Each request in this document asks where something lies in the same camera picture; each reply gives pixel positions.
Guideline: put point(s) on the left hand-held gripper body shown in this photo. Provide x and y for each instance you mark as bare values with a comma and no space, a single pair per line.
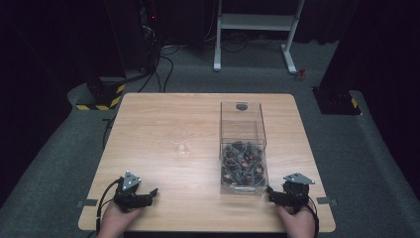
128,198

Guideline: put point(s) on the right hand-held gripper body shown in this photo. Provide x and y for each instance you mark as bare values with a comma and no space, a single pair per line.
295,193

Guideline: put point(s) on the clear acrylic box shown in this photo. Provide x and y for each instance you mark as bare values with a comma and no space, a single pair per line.
242,132

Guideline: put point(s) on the person's right hand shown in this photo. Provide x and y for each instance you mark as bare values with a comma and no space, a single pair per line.
298,224

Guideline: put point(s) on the grey tape strip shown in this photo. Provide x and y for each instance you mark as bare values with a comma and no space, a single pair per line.
327,200
86,203

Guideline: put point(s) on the pile of dark packets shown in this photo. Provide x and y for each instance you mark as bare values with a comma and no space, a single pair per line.
243,163

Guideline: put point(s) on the clear glass cup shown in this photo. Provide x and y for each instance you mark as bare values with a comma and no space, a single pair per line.
180,145

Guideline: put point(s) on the black yellow striped stand base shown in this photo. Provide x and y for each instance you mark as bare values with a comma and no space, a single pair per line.
105,95

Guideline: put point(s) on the small red object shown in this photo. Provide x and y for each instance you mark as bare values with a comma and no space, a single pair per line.
299,74

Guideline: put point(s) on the white metal stand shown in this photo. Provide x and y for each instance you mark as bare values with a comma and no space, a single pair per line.
256,23

